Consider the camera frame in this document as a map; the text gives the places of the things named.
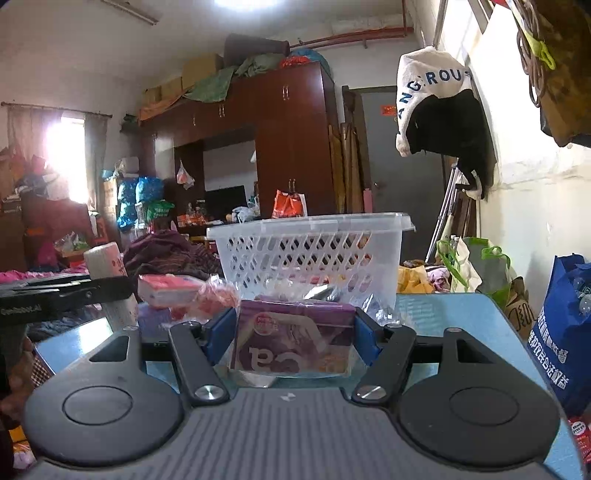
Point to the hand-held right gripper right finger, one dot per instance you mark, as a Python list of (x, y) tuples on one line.
[(367, 339)]

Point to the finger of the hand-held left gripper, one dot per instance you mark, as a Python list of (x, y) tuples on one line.
[(99, 291), (51, 280)]

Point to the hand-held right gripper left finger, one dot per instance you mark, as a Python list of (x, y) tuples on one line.
[(220, 334)]

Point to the white paper roll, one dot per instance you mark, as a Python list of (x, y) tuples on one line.
[(108, 263)]

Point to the dark purple snack packet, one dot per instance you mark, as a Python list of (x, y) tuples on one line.
[(295, 341)]

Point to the white plastic basket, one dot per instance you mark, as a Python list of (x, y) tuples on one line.
[(309, 249)]

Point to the person's left hand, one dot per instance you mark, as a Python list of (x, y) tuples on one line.
[(16, 387)]

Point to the pink floral blanket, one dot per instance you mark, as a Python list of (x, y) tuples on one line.
[(27, 276)]

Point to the orange red packet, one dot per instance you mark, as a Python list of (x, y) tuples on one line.
[(217, 297)]

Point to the red white packet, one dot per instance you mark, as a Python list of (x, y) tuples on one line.
[(168, 288)]

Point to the yellow plastic bag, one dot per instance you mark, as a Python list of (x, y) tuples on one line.
[(413, 279)]

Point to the purple blanket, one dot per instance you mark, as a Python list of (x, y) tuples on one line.
[(171, 254)]

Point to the blue plastic bags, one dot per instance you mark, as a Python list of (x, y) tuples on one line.
[(138, 198)]

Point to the green snack bag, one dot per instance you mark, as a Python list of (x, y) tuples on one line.
[(160, 210)]

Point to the bright window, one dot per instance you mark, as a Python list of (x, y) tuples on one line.
[(69, 157)]

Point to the grey curtain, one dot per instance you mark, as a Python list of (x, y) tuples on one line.
[(94, 157)]

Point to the black television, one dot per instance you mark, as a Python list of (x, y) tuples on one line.
[(226, 202)]

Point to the green white tote bag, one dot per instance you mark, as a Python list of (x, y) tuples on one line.
[(480, 267)]

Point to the white hanging plastic bag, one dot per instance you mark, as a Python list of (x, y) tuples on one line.
[(185, 176)]

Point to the orange plastic bag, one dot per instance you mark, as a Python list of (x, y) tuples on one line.
[(288, 204)]

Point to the metal crutches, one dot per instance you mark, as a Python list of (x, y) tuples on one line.
[(447, 207)]

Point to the cardboard box with print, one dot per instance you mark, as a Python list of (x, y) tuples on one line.
[(519, 309)]

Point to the grey door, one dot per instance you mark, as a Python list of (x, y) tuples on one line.
[(401, 175)]

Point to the wooden planks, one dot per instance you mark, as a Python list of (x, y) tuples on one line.
[(346, 170)]

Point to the blue shopping bag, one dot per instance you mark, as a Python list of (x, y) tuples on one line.
[(561, 337)]

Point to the small cardboard box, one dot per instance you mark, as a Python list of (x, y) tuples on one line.
[(151, 96)]

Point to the brown wooden wardrobe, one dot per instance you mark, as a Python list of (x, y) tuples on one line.
[(286, 138)]

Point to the medium cardboard box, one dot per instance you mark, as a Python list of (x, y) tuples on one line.
[(171, 87)]

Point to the red door sign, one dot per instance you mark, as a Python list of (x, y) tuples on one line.
[(389, 110)]

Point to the white black hanging garment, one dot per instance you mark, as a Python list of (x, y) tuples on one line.
[(438, 115)]

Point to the red printed packet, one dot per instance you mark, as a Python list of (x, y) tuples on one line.
[(581, 438)]

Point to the green cloth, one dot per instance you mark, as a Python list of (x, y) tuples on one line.
[(217, 83)]

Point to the large cardboard box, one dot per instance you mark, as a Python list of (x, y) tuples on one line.
[(201, 69)]

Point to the fluorescent tube light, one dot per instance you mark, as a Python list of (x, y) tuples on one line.
[(134, 10)]

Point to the dark rolled mat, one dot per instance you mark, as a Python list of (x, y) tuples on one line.
[(256, 46)]

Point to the red pipe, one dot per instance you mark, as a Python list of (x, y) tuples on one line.
[(351, 39)]

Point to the brown hanging bag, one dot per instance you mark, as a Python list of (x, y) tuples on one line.
[(568, 78)]

